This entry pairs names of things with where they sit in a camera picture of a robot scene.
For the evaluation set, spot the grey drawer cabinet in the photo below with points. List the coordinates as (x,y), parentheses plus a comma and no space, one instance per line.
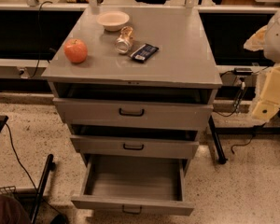
(182,71)

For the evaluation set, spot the grey top drawer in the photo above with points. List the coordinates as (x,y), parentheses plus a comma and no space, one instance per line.
(130,114)

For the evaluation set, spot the grey middle drawer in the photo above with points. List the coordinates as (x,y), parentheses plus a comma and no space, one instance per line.
(135,147)

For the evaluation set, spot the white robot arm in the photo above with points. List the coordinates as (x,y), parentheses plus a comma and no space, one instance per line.
(272,39)

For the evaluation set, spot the dark red object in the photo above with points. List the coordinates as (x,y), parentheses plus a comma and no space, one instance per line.
(11,212)

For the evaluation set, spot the grey bottom drawer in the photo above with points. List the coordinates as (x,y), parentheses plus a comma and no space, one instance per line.
(134,185)

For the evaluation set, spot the white bowl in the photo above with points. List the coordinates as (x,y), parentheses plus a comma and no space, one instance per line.
(113,21)

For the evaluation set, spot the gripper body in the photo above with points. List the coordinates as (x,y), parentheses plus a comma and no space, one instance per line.
(277,39)

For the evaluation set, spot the grey drawer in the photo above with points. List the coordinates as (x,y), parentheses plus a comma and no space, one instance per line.
(134,185)
(135,147)
(130,114)

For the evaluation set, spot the black table leg right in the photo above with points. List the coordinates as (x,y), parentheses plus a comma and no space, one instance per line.
(221,156)

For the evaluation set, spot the dark blue snack bar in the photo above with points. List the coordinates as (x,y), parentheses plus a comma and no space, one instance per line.
(143,53)

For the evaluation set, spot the black power adapter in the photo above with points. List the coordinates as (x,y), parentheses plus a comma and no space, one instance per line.
(242,71)

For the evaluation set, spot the wire basket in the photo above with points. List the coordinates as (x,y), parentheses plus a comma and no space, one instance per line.
(8,190)

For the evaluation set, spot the clear glass jar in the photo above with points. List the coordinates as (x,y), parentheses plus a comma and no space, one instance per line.
(124,42)

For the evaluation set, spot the red apple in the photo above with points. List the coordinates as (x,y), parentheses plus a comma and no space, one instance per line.
(75,50)

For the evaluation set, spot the black stand leg left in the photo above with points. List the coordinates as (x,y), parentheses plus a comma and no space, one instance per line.
(41,187)

